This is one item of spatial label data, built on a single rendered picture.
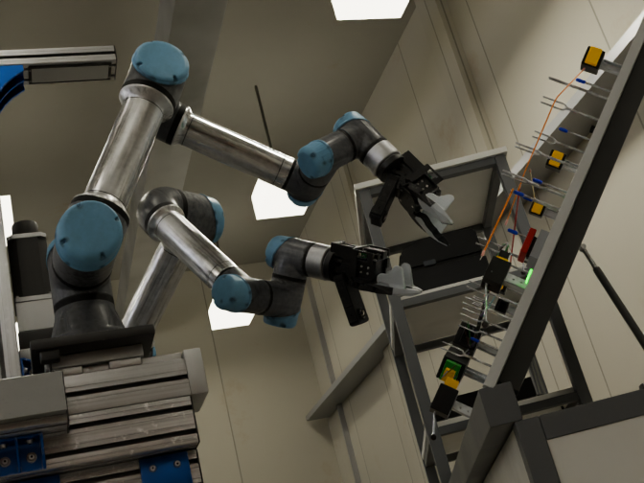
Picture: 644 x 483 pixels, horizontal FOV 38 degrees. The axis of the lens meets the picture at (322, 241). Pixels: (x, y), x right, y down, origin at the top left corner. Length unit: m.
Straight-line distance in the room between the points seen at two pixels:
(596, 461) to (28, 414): 0.92
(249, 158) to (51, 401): 0.74
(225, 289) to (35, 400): 0.47
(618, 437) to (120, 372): 0.88
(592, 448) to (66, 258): 0.96
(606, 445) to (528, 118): 5.20
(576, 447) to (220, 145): 1.01
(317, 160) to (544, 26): 4.58
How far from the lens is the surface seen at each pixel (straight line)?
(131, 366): 1.81
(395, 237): 3.49
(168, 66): 1.98
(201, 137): 2.11
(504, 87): 6.92
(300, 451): 11.47
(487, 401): 1.57
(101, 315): 1.85
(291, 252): 2.01
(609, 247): 6.02
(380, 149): 2.05
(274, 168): 2.11
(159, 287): 2.35
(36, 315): 2.14
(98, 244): 1.75
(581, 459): 1.57
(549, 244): 1.66
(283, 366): 11.72
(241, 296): 1.92
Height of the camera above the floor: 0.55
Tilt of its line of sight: 22 degrees up
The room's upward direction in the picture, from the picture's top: 15 degrees counter-clockwise
